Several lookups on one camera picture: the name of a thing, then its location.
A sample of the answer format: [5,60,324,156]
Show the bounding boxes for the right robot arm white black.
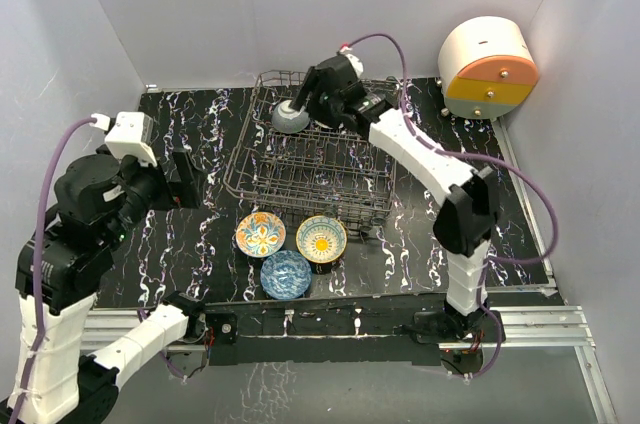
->
[292,54,499,341]

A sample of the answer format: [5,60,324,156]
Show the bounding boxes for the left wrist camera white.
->
[105,111,157,167]

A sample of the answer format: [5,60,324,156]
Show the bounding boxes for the grey wire dish rack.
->
[224,70,396,235]

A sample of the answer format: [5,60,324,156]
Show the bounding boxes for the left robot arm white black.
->
[1,147,207,423]

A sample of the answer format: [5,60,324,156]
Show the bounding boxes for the yellow sun pattern bowl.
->
[295,215,348,264]

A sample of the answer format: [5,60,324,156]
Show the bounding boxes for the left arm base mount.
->
[204,312,238,348]

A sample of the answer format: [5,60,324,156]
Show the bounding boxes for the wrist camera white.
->
[339,45,364,79]
[105,111,157,167]

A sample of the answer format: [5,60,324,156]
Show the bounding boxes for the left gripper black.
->
[101,145,206,248]

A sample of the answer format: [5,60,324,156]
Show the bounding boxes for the orange flower green leaf bowl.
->
[313,119,344,132]

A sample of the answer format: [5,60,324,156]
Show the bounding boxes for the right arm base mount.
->
[394,311,506,344]

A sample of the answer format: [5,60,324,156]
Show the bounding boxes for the grey speckled bowl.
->
[271,100,310,134]

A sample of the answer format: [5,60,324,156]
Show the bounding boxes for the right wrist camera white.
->
[339,45,364,79]

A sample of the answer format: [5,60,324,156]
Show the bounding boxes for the round three-colour drawer unit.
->
[438,16,539,120]

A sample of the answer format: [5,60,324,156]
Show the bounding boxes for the orange blue floral bowl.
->
[235,211,286,258]

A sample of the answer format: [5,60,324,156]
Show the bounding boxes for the aluminium frame rail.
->
[79,118,621,424]

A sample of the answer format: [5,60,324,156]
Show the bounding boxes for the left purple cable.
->
[5,114,114,424]

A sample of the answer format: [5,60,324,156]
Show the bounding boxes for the blue white pattern bowl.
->
[260,250,312,300]

